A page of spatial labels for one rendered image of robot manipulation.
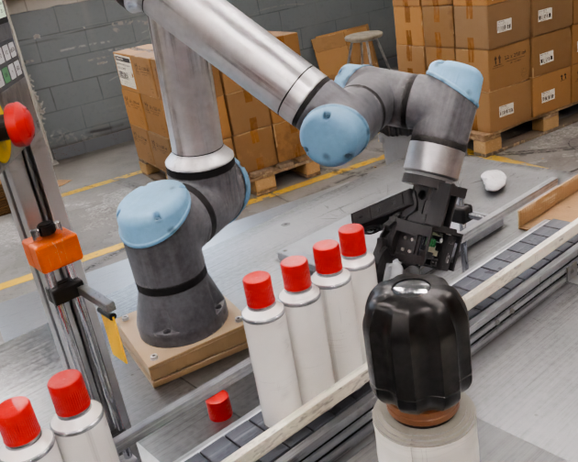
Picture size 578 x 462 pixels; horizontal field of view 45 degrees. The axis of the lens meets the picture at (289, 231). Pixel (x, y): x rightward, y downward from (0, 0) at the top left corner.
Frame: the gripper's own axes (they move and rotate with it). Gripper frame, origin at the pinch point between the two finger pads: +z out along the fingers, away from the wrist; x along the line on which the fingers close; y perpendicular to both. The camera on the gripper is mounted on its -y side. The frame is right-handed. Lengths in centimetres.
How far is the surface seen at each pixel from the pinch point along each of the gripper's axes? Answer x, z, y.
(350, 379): -8.9, 7.3, 4.7
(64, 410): -44.9, 11.2, 1.7
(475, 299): 14.1, -4.9, 4.9
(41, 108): 149, -30, -512
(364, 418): -5.8, 12.1, 6.0
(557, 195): 62, -26, -12
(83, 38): 166, -93, -503
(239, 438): -19.1, 17.2, -1.5
